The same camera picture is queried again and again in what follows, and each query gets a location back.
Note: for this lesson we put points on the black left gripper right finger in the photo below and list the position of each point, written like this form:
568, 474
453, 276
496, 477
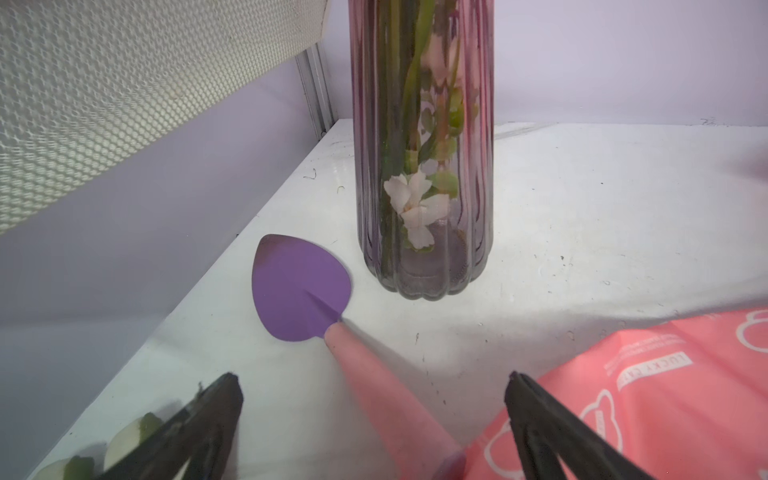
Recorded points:
552, 441

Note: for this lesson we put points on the lower white mesh shelf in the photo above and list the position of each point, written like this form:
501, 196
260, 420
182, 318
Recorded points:
87, 84

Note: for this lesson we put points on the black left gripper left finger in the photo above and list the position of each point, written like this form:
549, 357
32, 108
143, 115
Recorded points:
196, 441

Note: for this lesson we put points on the purple garden trowel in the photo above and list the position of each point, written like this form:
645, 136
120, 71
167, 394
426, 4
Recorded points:
300, 291

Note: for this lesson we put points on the yellow flower bouquet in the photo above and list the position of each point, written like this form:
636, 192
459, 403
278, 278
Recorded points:
421, 67

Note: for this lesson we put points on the beige work glove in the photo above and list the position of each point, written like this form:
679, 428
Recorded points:
123, 443

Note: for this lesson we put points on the pink hooded jacket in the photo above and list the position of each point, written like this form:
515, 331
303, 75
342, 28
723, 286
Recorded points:
686, 399

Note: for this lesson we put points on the dark glass vase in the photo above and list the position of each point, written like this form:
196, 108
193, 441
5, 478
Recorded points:
464, 239

